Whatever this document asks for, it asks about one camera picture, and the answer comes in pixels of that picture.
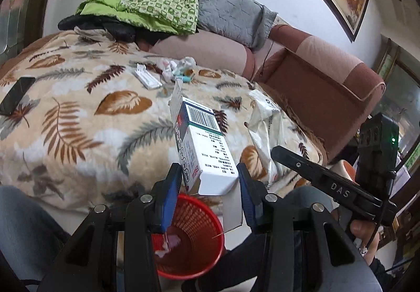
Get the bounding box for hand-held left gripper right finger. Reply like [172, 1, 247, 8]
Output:
[236, 162, 383, 292]

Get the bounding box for person's right hand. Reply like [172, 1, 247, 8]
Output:
[348, 218, 381, 258]

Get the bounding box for small white box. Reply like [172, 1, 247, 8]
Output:
[134, 63, 163, 90]

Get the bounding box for white medicine box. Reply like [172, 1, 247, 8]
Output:
[168, 79, 244, 235]

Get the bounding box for wooden glass door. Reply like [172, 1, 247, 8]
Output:
[0, 0, 63, 76]

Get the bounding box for crumpled clear wrapper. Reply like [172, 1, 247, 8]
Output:
[177, 56, 197, 75]

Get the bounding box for grey quilted pillow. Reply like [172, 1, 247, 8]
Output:
[197, 0, 278, 50]

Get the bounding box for red mesh basket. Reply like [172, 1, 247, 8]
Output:
[151, 194, 225, 280]

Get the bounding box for bright green quilt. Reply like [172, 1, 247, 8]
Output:
[75, 0, 138, 29]

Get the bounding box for thin black cable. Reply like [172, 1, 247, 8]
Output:
[259, 38, 275, 78]

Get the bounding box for leaf printed blanket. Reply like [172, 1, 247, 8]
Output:
[0, 29, 324, 214]

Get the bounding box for pink sofa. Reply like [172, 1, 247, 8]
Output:
[149, 24, 386, 164]

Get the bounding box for green checked blanket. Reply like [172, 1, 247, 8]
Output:
[119, 0, 202, 35]

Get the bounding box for white plastic packet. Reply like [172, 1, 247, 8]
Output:
[244, 89, 283, 191]

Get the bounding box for black phone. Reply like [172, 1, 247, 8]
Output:
[0, 77, 36, 116]

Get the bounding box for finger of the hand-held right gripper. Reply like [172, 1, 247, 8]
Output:
[271, 145, 383, 211]

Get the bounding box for pink white crumpled tissue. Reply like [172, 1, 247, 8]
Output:
[154, 233, 183, 258]

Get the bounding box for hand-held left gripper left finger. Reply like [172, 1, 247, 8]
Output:
[38, 162, 183, 292]

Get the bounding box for wooden mirror cabinet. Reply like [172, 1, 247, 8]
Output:
[371, 34, 420, 247]

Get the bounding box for black jacket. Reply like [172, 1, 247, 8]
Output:
[58, 14, 137, 44]

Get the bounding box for person's left leg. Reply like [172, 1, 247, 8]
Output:
[0, 185, 77, 292]

